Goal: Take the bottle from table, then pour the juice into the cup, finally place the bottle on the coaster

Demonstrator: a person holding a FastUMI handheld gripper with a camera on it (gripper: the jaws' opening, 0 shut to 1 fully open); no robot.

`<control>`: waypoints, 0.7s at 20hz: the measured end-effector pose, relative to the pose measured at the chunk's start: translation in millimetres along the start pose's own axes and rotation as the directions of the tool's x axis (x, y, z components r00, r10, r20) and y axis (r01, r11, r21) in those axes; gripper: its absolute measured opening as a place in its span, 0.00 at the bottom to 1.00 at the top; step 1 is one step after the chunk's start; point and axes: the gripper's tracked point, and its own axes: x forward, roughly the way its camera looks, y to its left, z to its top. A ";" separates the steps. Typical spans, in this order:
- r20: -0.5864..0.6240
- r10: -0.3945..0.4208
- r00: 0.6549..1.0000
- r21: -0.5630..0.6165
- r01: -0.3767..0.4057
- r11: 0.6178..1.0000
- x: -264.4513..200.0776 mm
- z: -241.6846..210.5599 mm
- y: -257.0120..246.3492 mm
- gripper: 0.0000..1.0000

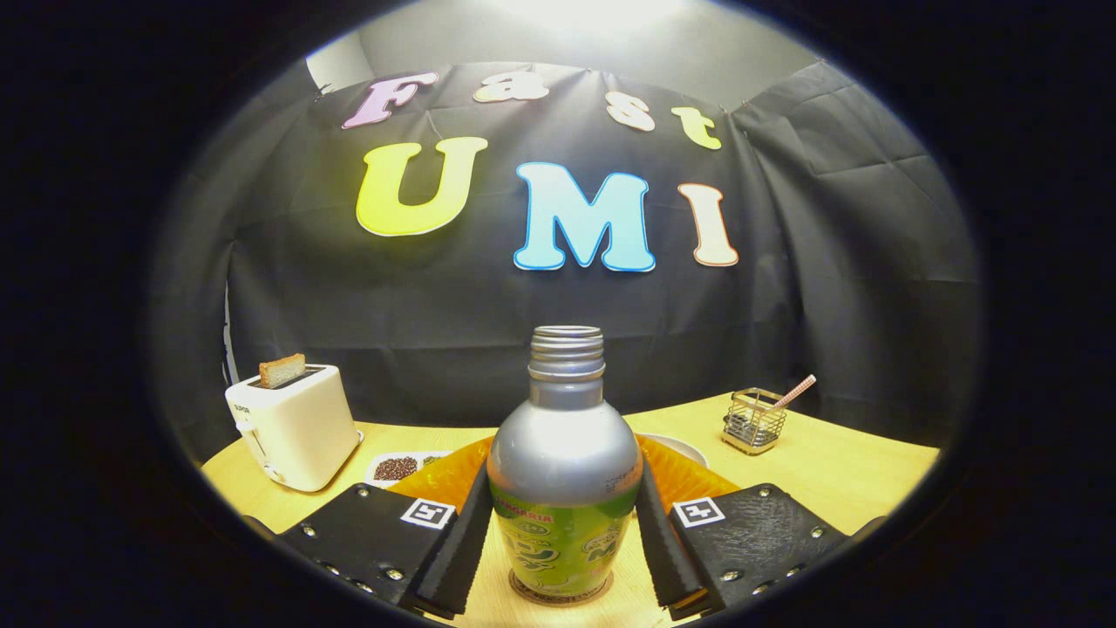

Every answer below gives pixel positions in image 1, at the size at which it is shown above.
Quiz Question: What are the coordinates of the small white plate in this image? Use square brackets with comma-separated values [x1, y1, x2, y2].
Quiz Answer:
[636, 433, 709, 468]

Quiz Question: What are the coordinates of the wire mesh basket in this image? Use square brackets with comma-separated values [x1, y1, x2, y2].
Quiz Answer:
[722, 387, 787, 456]

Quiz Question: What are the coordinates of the white toaster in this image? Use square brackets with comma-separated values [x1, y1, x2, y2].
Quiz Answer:
[225, 364, 365, 494]

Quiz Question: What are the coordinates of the wooden table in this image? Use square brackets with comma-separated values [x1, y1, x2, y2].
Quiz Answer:
[201, 392, 942, 628]

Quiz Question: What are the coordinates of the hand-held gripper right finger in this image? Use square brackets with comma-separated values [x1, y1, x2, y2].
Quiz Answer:
[635, 436, 851, 622]

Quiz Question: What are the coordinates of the toasted bread slice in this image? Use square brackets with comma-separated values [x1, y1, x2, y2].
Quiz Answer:
[258, 353, 308, 389]

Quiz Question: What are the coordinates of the striped paper straw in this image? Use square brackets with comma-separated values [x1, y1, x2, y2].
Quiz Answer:
[767, 374, 818, 413]

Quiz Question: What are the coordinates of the black backdrop cloth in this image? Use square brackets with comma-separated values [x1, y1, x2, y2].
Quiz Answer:
[148, 59, 986, 463]

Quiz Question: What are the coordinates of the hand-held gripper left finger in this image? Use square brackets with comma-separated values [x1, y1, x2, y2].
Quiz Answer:
[279, 439, 491, 620]

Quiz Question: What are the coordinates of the white divided dish of beans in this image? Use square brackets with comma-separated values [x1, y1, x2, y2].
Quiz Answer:
[364, 450, 454, 489]

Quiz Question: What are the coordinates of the round cork coaster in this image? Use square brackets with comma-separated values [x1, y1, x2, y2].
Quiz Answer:
[508, 569, 614, 606]

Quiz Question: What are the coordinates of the silver bottle with green label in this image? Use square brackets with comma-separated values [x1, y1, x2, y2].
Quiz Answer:
[487, 325, 644, 599]

